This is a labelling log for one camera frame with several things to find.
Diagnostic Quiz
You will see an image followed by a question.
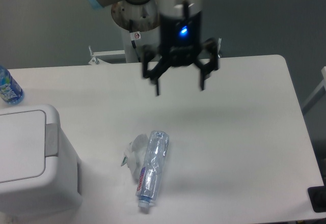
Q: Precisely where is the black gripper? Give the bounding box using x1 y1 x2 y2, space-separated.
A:
141 11 220 96

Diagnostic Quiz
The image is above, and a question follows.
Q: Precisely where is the white plastic trash can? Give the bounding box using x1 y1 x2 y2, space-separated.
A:
1 104 82 216

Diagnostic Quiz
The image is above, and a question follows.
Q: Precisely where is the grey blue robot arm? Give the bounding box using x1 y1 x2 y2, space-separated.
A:
88 0 221 90

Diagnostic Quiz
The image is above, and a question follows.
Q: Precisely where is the crumpled white paper wrapper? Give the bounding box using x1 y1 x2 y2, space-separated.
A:
121 134 149 182

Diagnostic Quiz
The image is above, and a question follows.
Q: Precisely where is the crushed clear plastic bottle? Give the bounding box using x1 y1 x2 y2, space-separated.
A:
136 131 169 209

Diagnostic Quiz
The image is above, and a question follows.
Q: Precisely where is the blue labelled water bottle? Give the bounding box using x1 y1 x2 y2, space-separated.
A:
1 66 24 105

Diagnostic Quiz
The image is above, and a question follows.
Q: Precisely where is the black device at table corner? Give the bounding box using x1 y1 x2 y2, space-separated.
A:
308 186 325 213

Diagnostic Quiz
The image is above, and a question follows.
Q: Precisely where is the white frame at right edge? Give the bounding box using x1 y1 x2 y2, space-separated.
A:
301 67 325 115

